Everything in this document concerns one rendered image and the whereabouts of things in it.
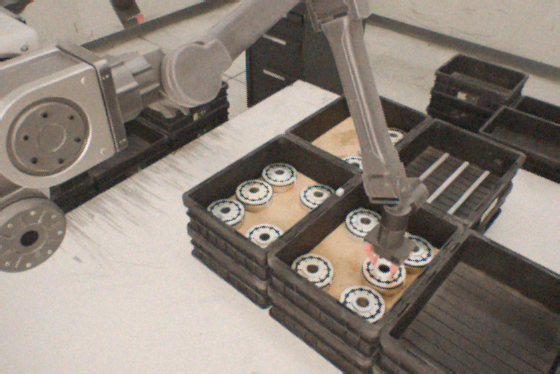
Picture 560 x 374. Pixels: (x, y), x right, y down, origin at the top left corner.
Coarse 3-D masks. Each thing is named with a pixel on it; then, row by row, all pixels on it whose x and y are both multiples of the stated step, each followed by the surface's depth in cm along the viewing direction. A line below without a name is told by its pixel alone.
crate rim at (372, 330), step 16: (304, 224) 117; (288, 240) 114; (448, 240) 113; (272, 256) 109; (288, 272) 105; (304, 288) 104; (320, 288) 102; (336, 304) 99; (400, 304) 99; (352, 320) 97; (384, 320) 96
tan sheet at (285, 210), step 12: (300, 180) 145; (312, 180) 145; (288, 192) 141; (300, 192) 141; (276, 204) 137; (288, 204) 137; (252, 216) 133; (264, 216) 133; (276, 216) 133; (288, 216) 133; (300, 216) 133; (240, 228) 129; (288, 228) 129
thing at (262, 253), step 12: (264, 144) 142; (300, 144) 142; (324, 156) 138; (228, 168) 133; (348, 168) 134; (204, 180) 128; (192, 192) 125; (192, 204) 121; (324, 204) 122; (204, 216) 119; (216, 216) 118; (216, 228) 118; (228, 228) 115; (240, 240) 113; (276, 240) 112; (252, 252) 112; (264, 252) 109
